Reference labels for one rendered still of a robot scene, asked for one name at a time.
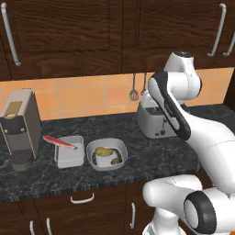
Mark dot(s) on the dark wood wall cupboard door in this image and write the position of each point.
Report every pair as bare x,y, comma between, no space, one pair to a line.
230,18
67,36
165,27

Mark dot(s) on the dark wood drawer front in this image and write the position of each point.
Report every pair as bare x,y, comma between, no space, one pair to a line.
104,199

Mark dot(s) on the red raw steak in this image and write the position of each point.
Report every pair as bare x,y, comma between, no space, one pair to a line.
58,142

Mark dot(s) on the hanging metal spoon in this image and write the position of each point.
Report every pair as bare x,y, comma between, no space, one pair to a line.
143,90

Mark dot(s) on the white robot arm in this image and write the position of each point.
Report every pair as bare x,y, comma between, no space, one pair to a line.
214,147

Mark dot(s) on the hanging metal slotted spatula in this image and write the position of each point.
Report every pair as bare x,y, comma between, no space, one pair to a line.
134,95

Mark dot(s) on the brown mushroom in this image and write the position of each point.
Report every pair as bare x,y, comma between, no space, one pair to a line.
116,161

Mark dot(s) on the silver toaster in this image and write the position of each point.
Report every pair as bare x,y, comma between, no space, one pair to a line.
151,122

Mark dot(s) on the white rounded vegetable container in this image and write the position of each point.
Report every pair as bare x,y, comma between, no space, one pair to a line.
105,163

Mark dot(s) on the yellow potato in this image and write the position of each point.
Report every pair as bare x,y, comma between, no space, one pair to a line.
103,151

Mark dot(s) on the white rectangular meat container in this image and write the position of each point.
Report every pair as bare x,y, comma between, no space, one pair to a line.
69,157

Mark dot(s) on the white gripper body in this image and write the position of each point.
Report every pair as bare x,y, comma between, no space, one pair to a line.
149,99

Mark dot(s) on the grey coffee machine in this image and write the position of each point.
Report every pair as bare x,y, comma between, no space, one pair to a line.
19,128

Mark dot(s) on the dark wood base cupboard door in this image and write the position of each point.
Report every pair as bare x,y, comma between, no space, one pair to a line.
139,211
88,225
15,220

